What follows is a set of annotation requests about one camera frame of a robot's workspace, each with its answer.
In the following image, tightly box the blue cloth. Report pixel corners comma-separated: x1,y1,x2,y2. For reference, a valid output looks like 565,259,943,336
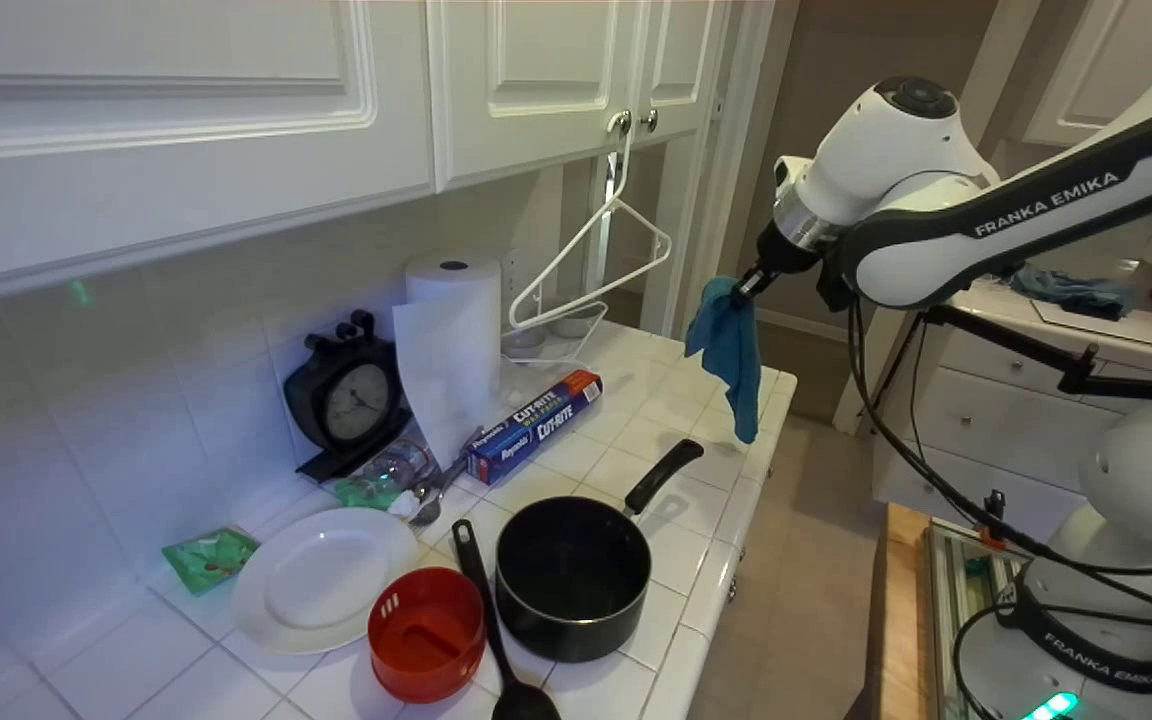
1006,259,1138,320

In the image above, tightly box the white drawer cabinet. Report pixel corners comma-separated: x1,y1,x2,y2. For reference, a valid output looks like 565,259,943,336
869,277,1152,536

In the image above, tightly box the white upper cabinet door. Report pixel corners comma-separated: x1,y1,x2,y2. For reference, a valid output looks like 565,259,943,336
633,0,739,151
429,0,648,192

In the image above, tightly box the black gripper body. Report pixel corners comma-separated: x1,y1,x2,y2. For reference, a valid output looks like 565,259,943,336
747,214,822,293

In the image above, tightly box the black saucepan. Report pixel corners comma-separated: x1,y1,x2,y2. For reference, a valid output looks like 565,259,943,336
491,435,706,666

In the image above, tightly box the white plate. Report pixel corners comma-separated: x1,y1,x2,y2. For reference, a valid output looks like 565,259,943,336
226,505,423,654

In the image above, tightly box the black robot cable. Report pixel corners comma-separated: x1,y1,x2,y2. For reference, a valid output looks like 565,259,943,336
842,264,1152,630

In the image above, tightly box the white paper towel roll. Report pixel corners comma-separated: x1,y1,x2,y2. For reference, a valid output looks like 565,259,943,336
389,255,508,472

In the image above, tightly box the wide white cabinet door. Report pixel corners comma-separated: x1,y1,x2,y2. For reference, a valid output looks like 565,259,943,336
0,0,439,310

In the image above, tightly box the wooden board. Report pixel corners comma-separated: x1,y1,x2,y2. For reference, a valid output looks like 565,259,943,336
872,498,949,720

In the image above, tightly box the black ladle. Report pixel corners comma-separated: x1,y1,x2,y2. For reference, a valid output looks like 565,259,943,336
448,514,565,720

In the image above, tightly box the black kitchen scale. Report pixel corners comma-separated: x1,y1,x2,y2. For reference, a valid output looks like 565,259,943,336
280,306,416,486

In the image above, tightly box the white plastic clothes hanger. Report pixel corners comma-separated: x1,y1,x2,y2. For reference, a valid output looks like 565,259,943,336
502,125,675,336

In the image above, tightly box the blue towel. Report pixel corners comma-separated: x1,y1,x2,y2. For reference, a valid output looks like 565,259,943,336
681,272,766,448

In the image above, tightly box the green wrapper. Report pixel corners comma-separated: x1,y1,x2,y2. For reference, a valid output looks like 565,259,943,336
331,454,407,513

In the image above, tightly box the thin black base cable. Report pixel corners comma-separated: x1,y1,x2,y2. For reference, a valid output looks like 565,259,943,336
949,594,1046,720

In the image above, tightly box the blue orange foil box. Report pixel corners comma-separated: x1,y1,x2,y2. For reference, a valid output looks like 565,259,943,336
462,369,608,486

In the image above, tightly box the red bowl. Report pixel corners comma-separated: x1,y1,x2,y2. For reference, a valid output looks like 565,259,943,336
364,565,491,708

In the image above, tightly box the black camera stand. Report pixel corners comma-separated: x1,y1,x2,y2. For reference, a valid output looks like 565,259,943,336
920,301,1152,403

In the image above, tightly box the light grey wrist camera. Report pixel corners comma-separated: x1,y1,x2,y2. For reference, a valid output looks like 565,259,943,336
766,151,821,214

